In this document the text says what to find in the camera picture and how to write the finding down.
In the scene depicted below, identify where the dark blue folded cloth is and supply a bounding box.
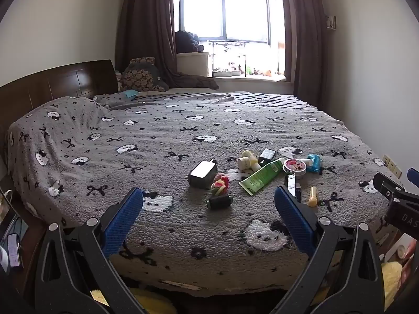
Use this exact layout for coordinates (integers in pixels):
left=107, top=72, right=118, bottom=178
left=174, top=31, right=200, bottom=53

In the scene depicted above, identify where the black box with white face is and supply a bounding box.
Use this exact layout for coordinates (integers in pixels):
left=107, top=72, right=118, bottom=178
left=188, top=159, right=218, bottom=189

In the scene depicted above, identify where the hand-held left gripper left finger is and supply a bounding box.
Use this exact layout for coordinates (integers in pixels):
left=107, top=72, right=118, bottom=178
left=34, top=187, right=148, bottom=314

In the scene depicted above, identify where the grey cat print blanket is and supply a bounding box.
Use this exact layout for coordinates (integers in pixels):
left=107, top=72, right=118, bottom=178
left=6, top=92, right=398, bottom=296

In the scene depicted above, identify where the white storage box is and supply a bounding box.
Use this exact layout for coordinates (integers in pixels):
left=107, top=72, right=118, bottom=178
left=176, top=51, right=210, bottom=77

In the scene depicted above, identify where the wall outlet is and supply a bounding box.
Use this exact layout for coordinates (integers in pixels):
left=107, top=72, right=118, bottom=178
left=382, top=154, right=403, bottom=179

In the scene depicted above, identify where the small black bottle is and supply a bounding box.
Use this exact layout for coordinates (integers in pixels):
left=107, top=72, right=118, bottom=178
left=206, top=195, right=234, bottom=209

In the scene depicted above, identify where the yellow fluffy rug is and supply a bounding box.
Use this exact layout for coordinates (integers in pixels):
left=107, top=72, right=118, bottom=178
left=88, top=261, right=404, bottom=314

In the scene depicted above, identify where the black wire rack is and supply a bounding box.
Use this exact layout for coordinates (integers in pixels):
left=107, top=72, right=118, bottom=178
left=207, top=40, right=248, bottom=77

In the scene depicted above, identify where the dark wooden headboard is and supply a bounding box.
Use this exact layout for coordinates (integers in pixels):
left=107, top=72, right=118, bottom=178
left=0, top=59, right=119, bottom=128

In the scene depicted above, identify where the green tube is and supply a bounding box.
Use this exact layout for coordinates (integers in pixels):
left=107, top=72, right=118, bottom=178
left=239, top=158, right=285, bottom=196

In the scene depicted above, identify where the brown curtain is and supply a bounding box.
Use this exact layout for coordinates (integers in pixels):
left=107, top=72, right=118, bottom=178
left=278, top=0, right=330, bottom=106
left=115, top=0, right=180, bottom=88

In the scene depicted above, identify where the round pink tin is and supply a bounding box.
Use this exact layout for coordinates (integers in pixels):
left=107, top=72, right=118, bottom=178
left=282, top=158, right=308, bottom=179

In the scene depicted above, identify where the dark grey crumpled cloth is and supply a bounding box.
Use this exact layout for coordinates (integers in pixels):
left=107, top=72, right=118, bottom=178
left=168, top=71, right=220, bottom=90

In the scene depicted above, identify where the wooden nightstand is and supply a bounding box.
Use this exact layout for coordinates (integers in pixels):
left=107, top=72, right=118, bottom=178
left=0, top=175, right=46, bottom=301

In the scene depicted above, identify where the colourful hair tie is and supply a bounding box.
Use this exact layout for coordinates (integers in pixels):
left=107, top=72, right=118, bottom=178
left=211, top=174, right=230, bottom=197

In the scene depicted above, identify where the smartphone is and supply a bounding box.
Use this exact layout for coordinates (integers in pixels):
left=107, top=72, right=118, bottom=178
left=7, top=233, right=24, bottom=271

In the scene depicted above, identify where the black power adapter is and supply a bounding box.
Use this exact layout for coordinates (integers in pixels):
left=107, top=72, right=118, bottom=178
left=258, top=148, right=277, bottom=166

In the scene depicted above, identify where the cream bottle with yellow cap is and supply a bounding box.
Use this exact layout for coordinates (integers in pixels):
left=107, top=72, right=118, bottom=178
left=237, top=150, right=262, bottom=172

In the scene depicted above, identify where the blue packet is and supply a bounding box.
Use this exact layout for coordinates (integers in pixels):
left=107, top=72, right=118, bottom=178
left=306, top=154, right=322, bottom=173

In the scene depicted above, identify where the window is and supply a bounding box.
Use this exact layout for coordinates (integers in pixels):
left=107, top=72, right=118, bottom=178
left=173, top=0, right=286, bottom=46

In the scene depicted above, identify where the white printed board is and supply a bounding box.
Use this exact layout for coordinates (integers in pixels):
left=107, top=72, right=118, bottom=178
left=382, top=232, right=419, bottom=270

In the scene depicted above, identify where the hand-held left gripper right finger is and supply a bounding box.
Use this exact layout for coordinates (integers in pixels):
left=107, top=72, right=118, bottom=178
left=274, top=186, right=385, bottom=314

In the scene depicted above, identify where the brown patterned cushion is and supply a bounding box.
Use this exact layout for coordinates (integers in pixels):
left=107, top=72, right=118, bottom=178
left=115, top=57, right=169, bottom=93

